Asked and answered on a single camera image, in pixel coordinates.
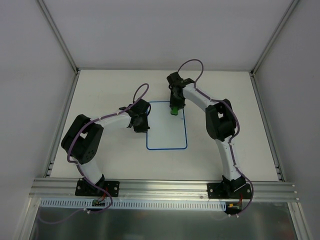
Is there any aluminium mounting rail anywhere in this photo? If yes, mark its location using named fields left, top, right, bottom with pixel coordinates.
left=29, top=177, right=300, bottom=202

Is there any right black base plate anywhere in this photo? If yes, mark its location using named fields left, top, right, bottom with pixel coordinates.
left=207, top=182, right=252, bottom=200

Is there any right aluminium frame post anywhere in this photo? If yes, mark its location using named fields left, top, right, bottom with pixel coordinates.
left=250, top=0, right=301, bottom=76

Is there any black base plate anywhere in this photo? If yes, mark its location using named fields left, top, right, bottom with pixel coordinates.
left=207, top=182, right=252, bottom=200
left=74, top=178, right=120, bottom=197

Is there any blue-framed small whiteboard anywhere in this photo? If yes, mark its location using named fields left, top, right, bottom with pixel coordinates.
left=146, top=101, right=188, bottom=151

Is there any purple cable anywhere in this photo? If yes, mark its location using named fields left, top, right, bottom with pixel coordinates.
left=37, top=83, right=151, bottom=225
left=177, top=59, right=255, bottom=213

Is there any table edge rail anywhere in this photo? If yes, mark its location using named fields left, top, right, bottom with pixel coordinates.
left=249, top=72, right=286, bottom=182
left=41, top=70, right=81, bottom=178

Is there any white slotted cable duct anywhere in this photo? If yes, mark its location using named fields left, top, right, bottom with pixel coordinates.
left=39, top=198, right=227, bottom=212

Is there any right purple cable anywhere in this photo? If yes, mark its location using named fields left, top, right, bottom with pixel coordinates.
left=177, top=59, right=255, bottom=213

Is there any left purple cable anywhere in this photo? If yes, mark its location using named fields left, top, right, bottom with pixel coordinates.
left=37, top=83, right=151, bottom=225

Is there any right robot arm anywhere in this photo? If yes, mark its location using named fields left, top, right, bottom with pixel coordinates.
left=166, top=71, right=246, bottom=198

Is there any aluminium frame post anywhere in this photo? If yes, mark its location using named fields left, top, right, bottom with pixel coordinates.
left=250, top=0, right=301, bottom=76
left=35, top=0, right=79, bottom=74

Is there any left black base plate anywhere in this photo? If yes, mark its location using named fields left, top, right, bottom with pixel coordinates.
left=74, top=178, right=120, bottom=197

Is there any right table edge rail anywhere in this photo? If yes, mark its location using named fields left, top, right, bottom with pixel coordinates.
left=249, top=72, right=286, bottom=182

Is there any left aluminium frame post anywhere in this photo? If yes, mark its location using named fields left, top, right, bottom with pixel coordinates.
left=35, top=0, right=79, bottom=74

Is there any green whiteboard eraser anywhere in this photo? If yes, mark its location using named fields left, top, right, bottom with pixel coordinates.
left=170, top=107, right=179, bottom=116

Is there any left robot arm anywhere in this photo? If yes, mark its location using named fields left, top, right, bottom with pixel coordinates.
left=61, top=99, right=151, bottom=196

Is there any left table edge rail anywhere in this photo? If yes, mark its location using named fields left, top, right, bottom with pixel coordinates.
left=41, top=70, right=81, bottom=178

